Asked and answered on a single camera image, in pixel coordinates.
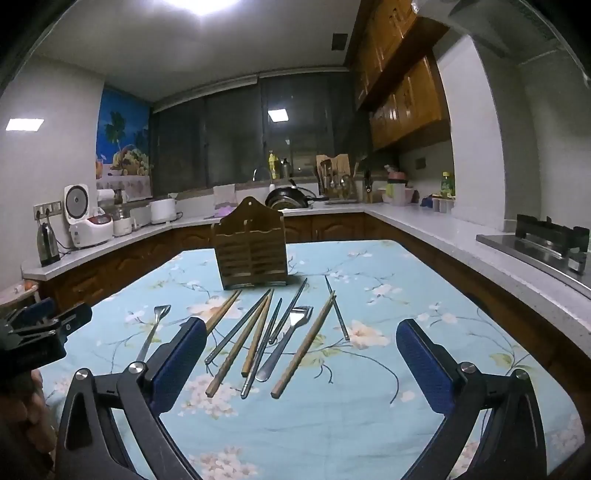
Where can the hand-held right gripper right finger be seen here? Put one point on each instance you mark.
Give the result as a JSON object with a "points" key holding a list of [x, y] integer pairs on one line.
{"points": [[425, 364]]}

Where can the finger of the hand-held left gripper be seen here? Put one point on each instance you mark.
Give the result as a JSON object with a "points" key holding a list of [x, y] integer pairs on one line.
{"points": [[74, 316], [40, 308]]}

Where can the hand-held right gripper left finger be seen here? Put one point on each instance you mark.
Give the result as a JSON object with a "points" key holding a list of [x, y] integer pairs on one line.
{"points": [[180, 364]]}

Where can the metal shovel-shaped spoon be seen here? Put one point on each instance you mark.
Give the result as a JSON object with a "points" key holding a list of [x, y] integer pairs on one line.
{"points": [[152, 327]]}

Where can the wooden chopstick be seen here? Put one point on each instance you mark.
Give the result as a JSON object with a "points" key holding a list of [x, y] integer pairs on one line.
{"points": [[226, 307], [238, 350], [256, 334]]}

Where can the metal chopstick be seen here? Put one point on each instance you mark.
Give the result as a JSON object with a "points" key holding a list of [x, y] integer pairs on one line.
{"points": [[288, 310], [338, 310], [261, 350], [240, 325]]}

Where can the metal fork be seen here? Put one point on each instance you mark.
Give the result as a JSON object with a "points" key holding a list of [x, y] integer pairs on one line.
{"points": [[302, 346], [281, 346]]}

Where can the wooden utensil holder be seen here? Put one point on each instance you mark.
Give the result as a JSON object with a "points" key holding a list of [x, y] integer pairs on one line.
{"points": [[251, 249]]}

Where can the person's left hand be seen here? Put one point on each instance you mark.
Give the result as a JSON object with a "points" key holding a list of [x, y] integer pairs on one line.
{"points": [[27, 410]]}

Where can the steel electric kettle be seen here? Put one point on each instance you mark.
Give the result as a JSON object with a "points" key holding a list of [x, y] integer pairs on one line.
{"points": [[47, 244]]}

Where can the white rice cooker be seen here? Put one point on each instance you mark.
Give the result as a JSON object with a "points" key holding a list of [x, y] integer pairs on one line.
{"points": [[87, 221]]}

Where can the floral light blue tablecloth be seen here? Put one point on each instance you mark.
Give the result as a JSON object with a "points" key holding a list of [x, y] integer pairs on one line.
{"points": [[323, 415]]}

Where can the white electric pot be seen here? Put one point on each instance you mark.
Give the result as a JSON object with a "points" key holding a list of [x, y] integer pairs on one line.
{"points": [[164, 210]]}

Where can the purple plastic bowl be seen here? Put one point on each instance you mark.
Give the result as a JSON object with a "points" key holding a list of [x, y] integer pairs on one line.
{"points": [[225, 213]]}

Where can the blue pouch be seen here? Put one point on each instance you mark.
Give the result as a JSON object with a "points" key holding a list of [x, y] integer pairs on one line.
{"points": [[427, 202]]}

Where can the clear plastic cup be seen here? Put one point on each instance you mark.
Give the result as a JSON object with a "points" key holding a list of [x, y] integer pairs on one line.
{"points": [[408, 196]]}

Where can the steel gas stove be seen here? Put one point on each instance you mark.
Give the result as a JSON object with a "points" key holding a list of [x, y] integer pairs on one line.
{"points": [[540, 235]]}

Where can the hanging dish cloth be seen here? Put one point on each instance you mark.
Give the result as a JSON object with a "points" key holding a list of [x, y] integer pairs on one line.
{"points": [[225, 196]]}

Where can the pink lidded container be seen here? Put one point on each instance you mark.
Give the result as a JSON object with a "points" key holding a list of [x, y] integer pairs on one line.
{"points": [[396, 184]]}

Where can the square ceiling light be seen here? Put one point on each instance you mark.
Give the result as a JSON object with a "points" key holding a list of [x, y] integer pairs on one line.
{"points": [[25, 123]]}

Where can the knife block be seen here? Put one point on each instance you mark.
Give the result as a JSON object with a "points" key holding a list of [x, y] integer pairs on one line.
{"points": [[368, 188]]}

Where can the black wok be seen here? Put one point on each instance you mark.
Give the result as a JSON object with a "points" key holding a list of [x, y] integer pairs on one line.
{"points": [[288, 196]]}

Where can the utensil drying rack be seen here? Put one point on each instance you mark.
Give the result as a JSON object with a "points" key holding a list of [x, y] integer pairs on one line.
{"points": [[336, 184]]}

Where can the sink faucet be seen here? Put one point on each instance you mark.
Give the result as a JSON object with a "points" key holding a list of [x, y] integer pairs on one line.
{"points": [[259, 173]]}

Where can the wooden cutting board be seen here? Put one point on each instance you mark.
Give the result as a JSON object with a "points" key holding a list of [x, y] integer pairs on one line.
{"points": [[340, 161]]}

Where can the yellow dish soap bottle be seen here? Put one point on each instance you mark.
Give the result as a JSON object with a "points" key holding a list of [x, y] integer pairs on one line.
{"points": [[273, 165]]}

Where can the dark bottle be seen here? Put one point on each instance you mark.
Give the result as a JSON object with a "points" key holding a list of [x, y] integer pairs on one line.
{"points": [[285, 169]]}

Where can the dark kitchen window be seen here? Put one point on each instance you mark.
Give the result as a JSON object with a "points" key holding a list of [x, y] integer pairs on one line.
{"points": [[221, 138]]}

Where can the upper wooden cabinets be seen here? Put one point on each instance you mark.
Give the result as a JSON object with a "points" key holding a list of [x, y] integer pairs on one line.
{"points": [[406, 101]]}

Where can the ceiling vent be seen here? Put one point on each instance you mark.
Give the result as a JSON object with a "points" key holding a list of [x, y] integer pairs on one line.
{"points": [[340, 41]]}

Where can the range hood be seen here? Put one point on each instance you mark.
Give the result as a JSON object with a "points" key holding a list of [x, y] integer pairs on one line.
{"points": [[517, 27]]}

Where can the wall power outlet strip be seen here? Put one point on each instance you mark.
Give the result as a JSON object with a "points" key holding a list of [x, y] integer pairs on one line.
{"points": [[46, 210]]}

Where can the tropical fruit wall poster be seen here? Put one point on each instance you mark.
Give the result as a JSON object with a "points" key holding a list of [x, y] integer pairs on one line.
{"points": [[123, 143]]}

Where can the dark wall switch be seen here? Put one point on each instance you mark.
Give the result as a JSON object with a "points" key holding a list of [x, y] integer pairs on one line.
{"points": [[420, 162]]}

